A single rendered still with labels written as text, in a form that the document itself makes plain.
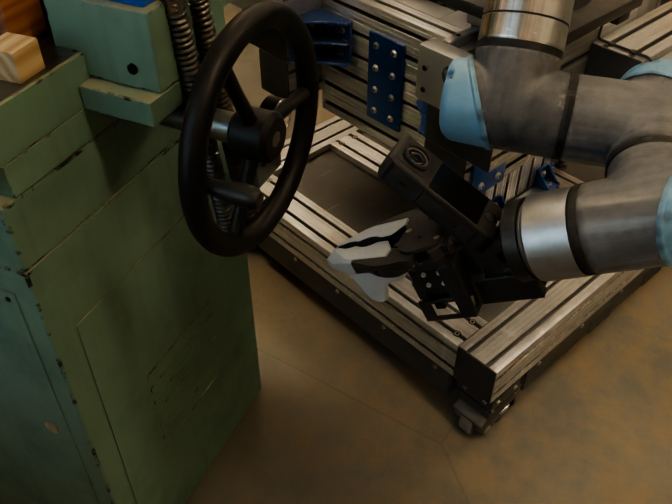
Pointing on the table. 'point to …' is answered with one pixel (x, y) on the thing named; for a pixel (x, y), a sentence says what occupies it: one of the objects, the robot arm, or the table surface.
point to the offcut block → (19, 57)
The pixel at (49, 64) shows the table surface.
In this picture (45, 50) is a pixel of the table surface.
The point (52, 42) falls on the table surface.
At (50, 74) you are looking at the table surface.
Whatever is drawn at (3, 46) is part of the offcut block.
